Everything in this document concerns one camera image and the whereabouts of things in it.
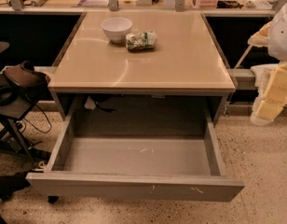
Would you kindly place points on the grey top drawer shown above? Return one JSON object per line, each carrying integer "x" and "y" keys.
{"x": 138, "y": 147}

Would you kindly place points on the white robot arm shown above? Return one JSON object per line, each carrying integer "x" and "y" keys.
{"x": 273, "y": 35}

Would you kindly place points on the yellow foam padded gripper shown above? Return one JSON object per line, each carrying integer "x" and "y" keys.
{"x": 281, "y": 37}

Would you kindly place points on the white ceramic bowl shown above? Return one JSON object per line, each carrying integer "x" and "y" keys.
{"x": 116, "y": 29}

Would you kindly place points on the white rod stick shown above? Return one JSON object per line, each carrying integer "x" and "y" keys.
{"x": 241, "y": 59}

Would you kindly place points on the black VR headset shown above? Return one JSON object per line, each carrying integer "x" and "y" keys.
{"x": 23, "y": 81}

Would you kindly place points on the green white snack bag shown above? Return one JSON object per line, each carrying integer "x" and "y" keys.
{"x": 141, "y": 41}

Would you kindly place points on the white curved plastic cover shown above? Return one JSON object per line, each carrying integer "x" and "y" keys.
{"x": 262, "y": 73}

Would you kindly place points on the beige top cabinet desk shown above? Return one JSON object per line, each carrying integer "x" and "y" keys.
{"x": 185, "y": 61}

